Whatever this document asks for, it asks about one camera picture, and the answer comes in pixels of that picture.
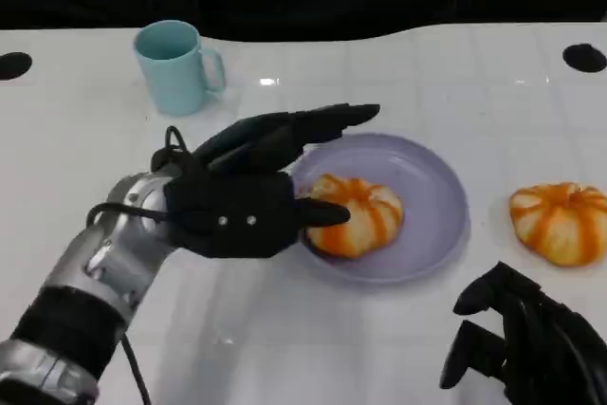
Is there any orange and white bread roll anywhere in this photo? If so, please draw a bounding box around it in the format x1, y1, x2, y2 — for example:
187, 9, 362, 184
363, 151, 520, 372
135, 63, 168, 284
303, 174, 405, 260
508, 181, 607, 267

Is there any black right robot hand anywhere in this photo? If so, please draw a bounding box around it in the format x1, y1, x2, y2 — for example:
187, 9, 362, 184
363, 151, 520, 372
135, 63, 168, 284
438, 261, 607, 405

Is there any pale green mug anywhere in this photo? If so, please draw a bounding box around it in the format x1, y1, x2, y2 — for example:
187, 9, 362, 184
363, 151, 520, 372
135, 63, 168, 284
132, 19, 227, 117

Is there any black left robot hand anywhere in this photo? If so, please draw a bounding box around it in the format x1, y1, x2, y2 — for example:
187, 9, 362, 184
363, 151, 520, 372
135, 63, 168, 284
192, 103, 381, 229

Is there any lilac plate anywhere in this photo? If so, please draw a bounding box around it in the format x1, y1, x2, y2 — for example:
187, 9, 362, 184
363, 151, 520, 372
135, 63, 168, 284
286, 133, 471, 285

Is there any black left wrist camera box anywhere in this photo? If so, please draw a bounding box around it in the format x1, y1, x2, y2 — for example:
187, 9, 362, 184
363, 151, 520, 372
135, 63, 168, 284
163, 171, 304, 260

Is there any thin black looped cable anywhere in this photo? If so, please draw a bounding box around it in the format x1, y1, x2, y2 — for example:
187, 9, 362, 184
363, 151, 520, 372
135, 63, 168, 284
150, 125, 196, 173

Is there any thick black camera cable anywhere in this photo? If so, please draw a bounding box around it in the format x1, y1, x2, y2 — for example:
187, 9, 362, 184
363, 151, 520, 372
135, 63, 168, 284
86, 202, 191, 405

